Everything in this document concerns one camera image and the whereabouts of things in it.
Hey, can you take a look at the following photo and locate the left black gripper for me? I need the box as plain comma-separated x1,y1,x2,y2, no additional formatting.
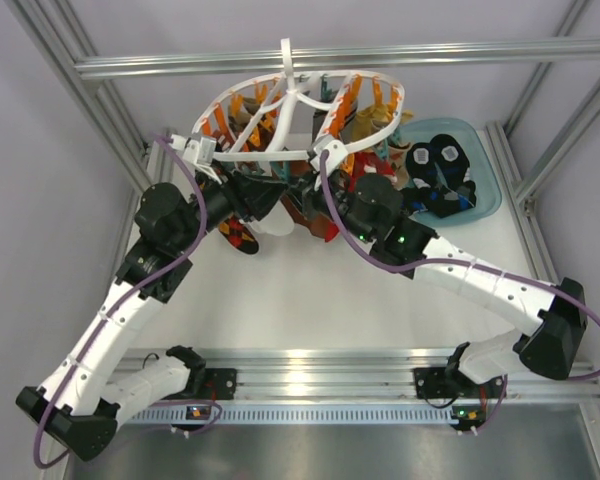
173,158,289,253

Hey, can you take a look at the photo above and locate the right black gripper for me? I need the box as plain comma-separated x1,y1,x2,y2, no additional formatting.
286,169,375,246

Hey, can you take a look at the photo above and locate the black blue sock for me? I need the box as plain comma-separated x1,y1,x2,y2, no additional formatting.
430,134,477,213
401,142,461,218

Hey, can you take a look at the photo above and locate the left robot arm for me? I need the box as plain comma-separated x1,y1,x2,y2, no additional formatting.
16,172,288,462

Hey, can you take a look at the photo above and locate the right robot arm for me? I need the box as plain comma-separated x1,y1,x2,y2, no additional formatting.
290,172,587,397

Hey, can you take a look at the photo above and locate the white round clip hanger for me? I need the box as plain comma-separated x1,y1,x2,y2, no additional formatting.
189,38,405,163

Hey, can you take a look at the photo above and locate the brown sock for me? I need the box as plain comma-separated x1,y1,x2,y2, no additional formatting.
281,195,339,243

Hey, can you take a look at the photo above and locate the white sock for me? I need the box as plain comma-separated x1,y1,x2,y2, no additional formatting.
251,200,295,237

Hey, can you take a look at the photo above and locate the argyle red yellow sock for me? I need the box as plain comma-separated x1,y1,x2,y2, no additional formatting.
217,216,259,255

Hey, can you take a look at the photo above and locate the red santa sock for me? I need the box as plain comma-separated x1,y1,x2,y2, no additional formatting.
320,153,402,245

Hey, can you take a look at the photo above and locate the mustard yellow sock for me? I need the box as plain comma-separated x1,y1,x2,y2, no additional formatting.
351,104,394,143

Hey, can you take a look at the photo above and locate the beige argyle sock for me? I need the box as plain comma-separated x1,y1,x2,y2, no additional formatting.
381,142,413,190

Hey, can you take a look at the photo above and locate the teal plastic basin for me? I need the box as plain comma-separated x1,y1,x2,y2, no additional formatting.
395,118,502,228

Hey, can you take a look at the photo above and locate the aluminium top crossbar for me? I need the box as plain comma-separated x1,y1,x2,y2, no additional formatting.
75,37,600,81

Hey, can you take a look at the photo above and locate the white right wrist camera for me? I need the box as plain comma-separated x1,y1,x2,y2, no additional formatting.
309,136,349,174

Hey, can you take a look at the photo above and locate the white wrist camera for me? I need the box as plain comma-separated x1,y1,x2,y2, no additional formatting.
309,136,349,174
170,133,217,177

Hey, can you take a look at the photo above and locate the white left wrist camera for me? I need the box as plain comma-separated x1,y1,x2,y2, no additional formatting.
170,133,217,177

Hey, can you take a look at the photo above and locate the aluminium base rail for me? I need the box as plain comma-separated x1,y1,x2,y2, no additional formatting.
109,347,600,426

